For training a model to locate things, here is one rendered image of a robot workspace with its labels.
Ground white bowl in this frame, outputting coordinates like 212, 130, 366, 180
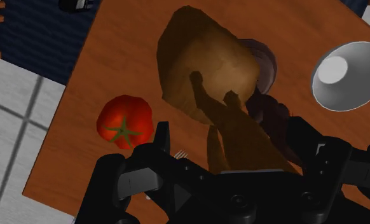
310, 41, 370, 112

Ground red tomato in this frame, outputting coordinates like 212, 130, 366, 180
96, 94, 154, 150

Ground mauve rounded object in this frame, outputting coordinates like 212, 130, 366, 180
237, 38, 303, 170

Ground brown potato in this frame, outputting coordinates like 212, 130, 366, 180
156, 5, 262, 125

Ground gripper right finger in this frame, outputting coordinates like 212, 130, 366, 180
287, 116, 370, 220

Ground brown wooden table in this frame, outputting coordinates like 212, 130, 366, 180
22, 0, 370, 224

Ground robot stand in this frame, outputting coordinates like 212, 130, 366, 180
58, 0, 94, 13

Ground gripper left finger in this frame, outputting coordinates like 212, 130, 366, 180
74, 120, 186, 224

